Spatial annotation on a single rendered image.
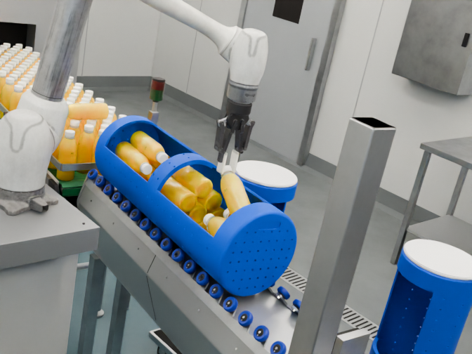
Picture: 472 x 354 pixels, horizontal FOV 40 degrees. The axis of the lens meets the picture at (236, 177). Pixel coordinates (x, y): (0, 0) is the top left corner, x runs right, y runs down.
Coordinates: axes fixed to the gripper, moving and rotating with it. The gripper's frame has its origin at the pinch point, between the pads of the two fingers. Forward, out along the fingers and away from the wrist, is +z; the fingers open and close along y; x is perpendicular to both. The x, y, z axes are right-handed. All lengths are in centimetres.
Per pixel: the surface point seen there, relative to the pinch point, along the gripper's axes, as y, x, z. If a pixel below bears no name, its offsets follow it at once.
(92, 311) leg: -8, 59, 92
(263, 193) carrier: 47, 33, 30
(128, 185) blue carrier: -14.8, 33.4, 21.9
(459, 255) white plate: 83, -38, 25
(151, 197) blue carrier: -14.9, 17.1, 18.9
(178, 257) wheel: -11.8, 0.1, 32.4
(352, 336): -2, -65, 20
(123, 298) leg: 6, 59, 88
